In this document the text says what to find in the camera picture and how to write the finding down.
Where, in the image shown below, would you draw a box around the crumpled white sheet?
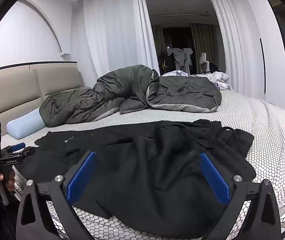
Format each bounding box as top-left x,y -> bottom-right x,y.
161,70 -> 234,92

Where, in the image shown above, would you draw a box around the person's left hand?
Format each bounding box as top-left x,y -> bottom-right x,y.
0,171 -> 16,192

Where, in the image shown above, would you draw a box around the black pants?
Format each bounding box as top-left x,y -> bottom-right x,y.
15,119 -> 256,239

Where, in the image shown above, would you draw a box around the white chair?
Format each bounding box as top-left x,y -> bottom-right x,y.
199,52 -> 208,74

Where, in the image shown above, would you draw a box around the dark grey duvet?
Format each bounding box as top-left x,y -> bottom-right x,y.
39,64 -> 222,127

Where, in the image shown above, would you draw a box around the grey hanging clothes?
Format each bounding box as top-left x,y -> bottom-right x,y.
167,47 -> 194,72

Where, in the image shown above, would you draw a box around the beige padded headboard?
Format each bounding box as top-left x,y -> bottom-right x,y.
0,62 -> 86,155

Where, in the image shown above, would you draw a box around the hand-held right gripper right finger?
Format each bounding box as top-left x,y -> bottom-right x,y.
199,152 -> 281,240

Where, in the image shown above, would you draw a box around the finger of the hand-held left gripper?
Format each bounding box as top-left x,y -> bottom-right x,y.
4,142 -> 26,154
19,147 -> 36,157

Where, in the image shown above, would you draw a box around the white wardrobe door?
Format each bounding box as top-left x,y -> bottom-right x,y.
234,0 -> 285,110

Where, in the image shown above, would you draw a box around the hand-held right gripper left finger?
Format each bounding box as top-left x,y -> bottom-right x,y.
16,151 -> 98,240

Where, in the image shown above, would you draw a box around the light blue pillow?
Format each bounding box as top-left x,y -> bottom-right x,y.
7,110 -> 48,140

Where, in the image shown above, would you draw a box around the bed with white honeycomb cover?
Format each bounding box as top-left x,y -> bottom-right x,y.
0,89 -> 285,240

